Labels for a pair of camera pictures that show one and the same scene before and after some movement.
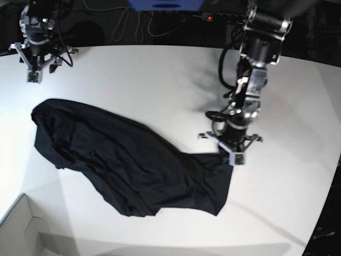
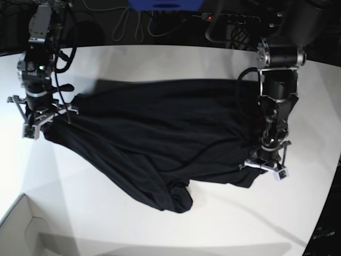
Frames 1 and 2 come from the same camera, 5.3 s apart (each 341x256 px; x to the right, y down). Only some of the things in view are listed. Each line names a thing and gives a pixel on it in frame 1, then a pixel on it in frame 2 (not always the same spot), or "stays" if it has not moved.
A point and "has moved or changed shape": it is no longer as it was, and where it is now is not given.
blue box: x=167 y=5 stays
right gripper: x=234 y=135 → x=269 y=152
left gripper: x=38 y=49 → x=39 y=96
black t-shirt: x=136 y=172 has moved or changed shape
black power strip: x=211 y=16 stays
